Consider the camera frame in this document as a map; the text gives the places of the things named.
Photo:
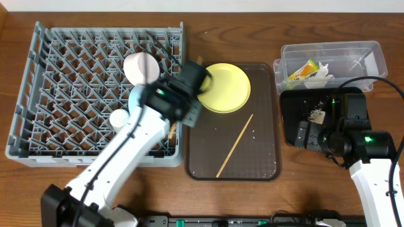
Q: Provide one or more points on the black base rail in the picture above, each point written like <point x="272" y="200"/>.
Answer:
<point x="278" y="218"/>

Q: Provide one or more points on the black waste tray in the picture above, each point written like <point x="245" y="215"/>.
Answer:
<point x="297" y="105"/>

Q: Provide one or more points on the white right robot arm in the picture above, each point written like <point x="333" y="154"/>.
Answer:
<point x="370" y="156"/>

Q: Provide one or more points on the crumpled white tissue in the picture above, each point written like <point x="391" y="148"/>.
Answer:
<point x="319" y="79"/>

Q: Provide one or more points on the dark brown serving tray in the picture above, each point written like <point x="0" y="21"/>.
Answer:
<point x="257" y="156"/>

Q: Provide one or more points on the yellow orange snack wrapper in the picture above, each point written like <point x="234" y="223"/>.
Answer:
<point x="306" y="70"/>

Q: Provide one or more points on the pile of rice waste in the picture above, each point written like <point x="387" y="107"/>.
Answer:
<point x="314" y="112"/>

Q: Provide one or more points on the white pink-rimmed bowl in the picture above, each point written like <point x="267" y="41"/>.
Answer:
<point x="141" y="68"/>

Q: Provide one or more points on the clear plastic waste bin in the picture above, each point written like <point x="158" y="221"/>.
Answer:
<point x="347" y="60"/>

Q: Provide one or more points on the yellow plate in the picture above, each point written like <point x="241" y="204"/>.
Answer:
<point x="226" y="90"/>

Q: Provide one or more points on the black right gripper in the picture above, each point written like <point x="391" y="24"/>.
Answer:
<point x="303" y="133"/>

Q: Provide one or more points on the white cup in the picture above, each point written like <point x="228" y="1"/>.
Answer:
<point x="118" y="119"/>

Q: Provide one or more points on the light blue cup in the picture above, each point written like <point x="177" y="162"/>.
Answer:
<point x="134" y="98"/>

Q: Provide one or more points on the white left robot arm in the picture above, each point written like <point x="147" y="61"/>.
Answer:
<point x="87" y="199"/>

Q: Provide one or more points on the wooden chopstick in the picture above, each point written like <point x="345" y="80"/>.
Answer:
<point x="199" y="61"/>
<point x="234" y="146"/>

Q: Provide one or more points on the grey plastic dishwasher rack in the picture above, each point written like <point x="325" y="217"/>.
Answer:
<point x="73" y="80"/>

